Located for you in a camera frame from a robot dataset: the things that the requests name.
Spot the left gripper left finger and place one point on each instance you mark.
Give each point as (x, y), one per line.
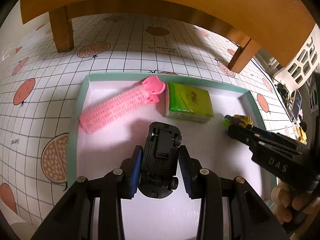
(121, 183)

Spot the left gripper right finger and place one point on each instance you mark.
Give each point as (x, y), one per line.
(203, 184)

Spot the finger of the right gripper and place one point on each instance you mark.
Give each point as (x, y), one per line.
(239, 133)

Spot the yellow black flower toy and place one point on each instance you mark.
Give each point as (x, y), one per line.
(241, 120)

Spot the black toy car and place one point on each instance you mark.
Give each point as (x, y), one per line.
(159, 162)

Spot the green tissue pack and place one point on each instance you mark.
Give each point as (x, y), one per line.
(186, 102)

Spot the pink knitted toy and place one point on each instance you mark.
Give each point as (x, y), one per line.
(97, 117)

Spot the right human hand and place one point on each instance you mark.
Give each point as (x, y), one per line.
(284, 199)

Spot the teal white tray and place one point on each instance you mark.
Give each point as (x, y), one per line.
(93, 155)

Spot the white shelf rack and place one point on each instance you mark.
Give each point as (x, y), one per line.
(300, 68)

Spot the wooden nightstand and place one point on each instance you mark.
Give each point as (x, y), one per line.
(280, 26)

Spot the white grid fruit mat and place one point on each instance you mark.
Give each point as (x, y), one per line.
(39, 87)

